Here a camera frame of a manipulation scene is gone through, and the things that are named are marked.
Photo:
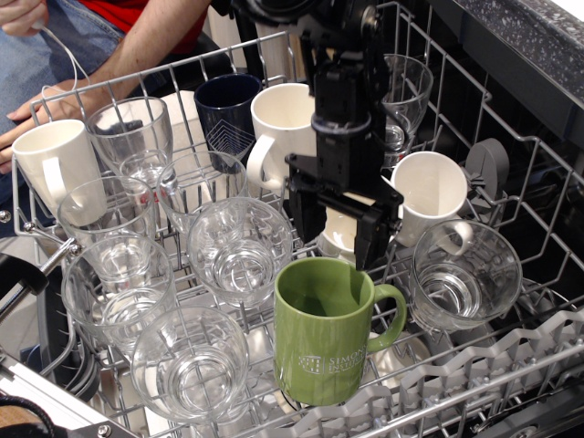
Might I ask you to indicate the clear glass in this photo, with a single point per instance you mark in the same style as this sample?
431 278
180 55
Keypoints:
110 218
189 183
190 365
404 105
134 137
117 319
237 246

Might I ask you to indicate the grey plastic rack wheel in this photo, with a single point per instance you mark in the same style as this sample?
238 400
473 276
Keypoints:
487 165

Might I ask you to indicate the tall white mug centre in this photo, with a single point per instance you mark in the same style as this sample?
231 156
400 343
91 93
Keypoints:
281 117

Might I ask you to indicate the clear glass back right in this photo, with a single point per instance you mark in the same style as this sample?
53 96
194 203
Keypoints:
404 105

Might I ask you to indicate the dark speckled countertop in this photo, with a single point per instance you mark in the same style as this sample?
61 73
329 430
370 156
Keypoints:
548 34

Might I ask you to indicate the person hand holding controller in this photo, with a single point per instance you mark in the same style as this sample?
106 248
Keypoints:
18 15

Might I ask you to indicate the grey wire dishwasher rack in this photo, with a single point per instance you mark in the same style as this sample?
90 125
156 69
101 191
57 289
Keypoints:
519 375

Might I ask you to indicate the clear glass front left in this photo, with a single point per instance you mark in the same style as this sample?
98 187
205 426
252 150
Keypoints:
117 319

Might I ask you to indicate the tall white mug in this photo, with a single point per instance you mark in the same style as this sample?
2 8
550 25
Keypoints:
281 117
57 158

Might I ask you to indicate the person forearm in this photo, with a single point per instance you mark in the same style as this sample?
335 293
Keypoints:
160 28

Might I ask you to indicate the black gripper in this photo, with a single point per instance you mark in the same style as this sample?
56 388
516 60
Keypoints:
345 173

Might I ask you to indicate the clear glass cup right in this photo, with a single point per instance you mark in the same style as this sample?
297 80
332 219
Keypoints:
463 275

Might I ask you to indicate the white cup right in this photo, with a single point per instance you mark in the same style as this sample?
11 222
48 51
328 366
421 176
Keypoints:
434 189

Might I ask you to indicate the white handheld controller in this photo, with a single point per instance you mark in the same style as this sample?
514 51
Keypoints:
39 23

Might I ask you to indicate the tall white mug left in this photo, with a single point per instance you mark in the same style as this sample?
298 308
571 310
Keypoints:
57 158

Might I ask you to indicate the clear glass middle left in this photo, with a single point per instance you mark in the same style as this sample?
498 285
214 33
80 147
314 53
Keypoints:
110 218

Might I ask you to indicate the green ceramic mug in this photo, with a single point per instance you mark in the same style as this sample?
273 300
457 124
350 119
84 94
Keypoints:
328 317

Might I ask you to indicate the dark blue mug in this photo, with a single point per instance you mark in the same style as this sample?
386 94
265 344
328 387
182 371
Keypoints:
224 108

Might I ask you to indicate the person hand on rack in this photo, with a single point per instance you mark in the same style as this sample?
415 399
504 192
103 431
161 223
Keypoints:
53 103

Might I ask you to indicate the clear glass back left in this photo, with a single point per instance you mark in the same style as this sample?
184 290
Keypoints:
134 137

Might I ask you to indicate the white cup tilted centre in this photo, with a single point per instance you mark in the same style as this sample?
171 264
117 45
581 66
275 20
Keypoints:
337 240

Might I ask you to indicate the clear glass behind centre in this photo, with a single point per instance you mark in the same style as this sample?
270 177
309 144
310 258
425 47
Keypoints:
189 183

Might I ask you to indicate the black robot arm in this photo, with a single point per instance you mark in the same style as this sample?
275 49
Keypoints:
342 49

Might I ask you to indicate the black clamp with metal rod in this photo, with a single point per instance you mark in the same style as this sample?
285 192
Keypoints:
30 278

